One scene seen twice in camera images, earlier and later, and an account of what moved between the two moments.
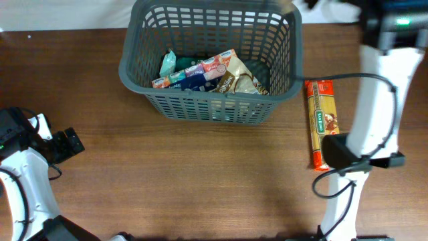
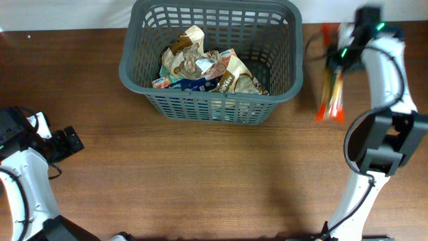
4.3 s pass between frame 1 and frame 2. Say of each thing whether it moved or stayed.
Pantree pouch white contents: stayed
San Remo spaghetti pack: moved
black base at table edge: stayed
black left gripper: stayed
